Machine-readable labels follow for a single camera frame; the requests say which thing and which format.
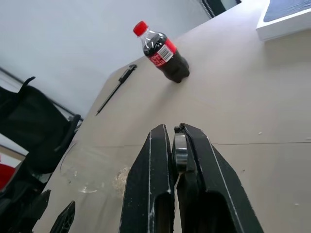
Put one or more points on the black mesh chair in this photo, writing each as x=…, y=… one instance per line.
x=31, y=126

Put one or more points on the oatmeal flakes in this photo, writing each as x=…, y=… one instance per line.
x=120, y=180

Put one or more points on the black ribbed object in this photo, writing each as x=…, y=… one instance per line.
x=218, y=6

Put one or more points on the small silver metal cylinder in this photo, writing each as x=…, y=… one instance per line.
x=180, y=155

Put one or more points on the red object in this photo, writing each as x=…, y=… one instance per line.
x=5, y=176

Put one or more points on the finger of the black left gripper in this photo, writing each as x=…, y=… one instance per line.
x=40, y=211
x=64, y=219

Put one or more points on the black pen with clip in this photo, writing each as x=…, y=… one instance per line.
x=116, y=89

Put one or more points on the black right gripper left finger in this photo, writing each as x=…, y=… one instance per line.
x=148, y=184

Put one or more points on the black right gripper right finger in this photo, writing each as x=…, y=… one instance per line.
x=213, y=199

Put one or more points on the white box with blue top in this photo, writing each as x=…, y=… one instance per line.
x=286, y=17

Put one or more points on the clear glass mug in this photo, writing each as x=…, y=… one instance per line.
x=80, y=167

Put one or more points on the cola bottle with red cap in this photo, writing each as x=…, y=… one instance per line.
x=167, y=58

